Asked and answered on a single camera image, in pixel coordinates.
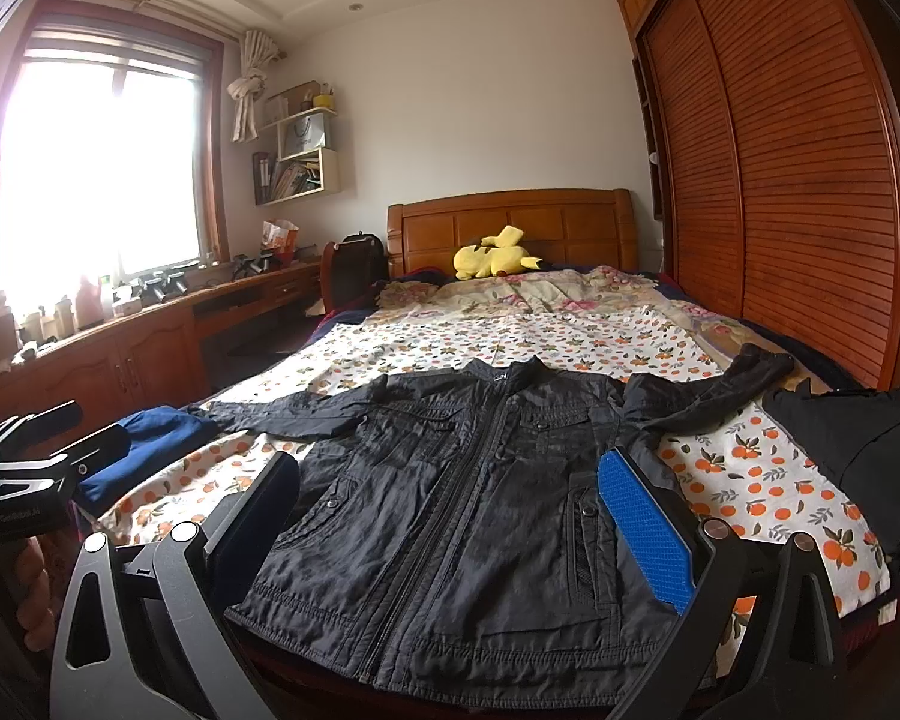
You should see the black jacket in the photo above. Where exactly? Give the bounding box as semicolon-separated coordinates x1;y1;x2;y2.
206;344;793;710

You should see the dark folded clothes pile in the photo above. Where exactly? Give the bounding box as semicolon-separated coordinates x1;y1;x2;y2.
763;380;900;556

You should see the person's left hand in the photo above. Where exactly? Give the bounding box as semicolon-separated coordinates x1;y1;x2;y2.
14;538;55;652

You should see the blue folded garment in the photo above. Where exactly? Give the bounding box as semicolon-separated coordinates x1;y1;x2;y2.
74;405;221;515

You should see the wooden desk cabinet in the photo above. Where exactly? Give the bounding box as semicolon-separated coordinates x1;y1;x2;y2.
0;262;320;429

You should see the orange print bed sheet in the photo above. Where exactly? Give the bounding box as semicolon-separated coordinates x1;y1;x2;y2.
92;308;893;680

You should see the window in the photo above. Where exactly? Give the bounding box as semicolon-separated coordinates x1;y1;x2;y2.
0;0;229;305

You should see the orange paper bag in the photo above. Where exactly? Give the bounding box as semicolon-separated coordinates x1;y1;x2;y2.
261;220;299;262

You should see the black backpack on chair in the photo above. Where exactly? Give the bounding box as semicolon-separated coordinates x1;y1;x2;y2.
320;232;390;312

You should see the floral quilt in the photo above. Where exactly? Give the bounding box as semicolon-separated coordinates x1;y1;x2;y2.
370;265;774;382

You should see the tied cream curtain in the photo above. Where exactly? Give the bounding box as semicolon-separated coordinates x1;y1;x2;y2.
227;29;283;143

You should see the wooden headboard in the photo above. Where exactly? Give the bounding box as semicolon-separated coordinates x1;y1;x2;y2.
386;187;641;281

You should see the yellow Pikachu plush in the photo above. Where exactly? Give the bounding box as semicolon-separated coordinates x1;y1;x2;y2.
452;224;546;281

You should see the wooden louvered wardrobe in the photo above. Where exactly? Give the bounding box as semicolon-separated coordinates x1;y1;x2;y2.
617;0;900;388

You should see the white wall shelf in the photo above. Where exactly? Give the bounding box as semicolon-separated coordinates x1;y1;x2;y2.
253;82;340;206

